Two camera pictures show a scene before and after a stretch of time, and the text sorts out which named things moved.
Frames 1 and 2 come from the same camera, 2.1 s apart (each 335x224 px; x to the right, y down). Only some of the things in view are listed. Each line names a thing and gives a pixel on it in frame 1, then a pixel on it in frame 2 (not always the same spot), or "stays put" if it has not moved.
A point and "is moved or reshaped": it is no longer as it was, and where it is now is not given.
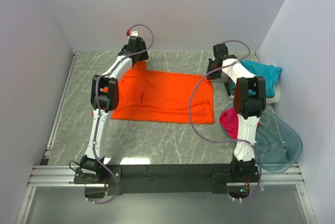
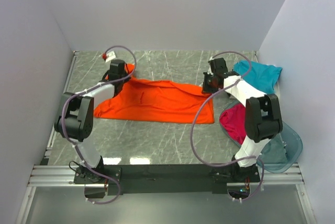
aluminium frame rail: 44,175 stays put
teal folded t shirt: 270,73 stays put
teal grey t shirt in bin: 271,149 stays put
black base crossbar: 126,179 stays put
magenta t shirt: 229,120 stays put
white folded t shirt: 276,98 stays put
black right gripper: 214,76 -> 205,89
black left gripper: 144,56 -> 125,73
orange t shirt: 164,97 is moved or reshaped
